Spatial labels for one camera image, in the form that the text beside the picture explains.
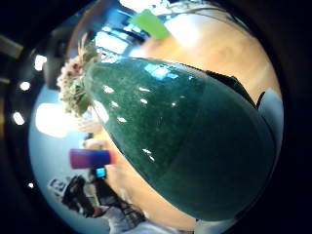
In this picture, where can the dark green glazed vase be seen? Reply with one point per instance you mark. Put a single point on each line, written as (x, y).
(182, 136)

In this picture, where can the green paper sheet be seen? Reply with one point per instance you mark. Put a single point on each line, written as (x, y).
(150, 23)

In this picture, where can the small blue screen device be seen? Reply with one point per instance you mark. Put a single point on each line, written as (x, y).
(100, 172)

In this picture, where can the pink and green flower bunch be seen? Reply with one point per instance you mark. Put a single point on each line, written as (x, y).
(72, 85)

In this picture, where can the purple and red cylinder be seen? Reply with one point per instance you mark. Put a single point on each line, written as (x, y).
(90, 159)

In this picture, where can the white marker cube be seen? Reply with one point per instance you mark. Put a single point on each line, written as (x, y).
(58, 186)

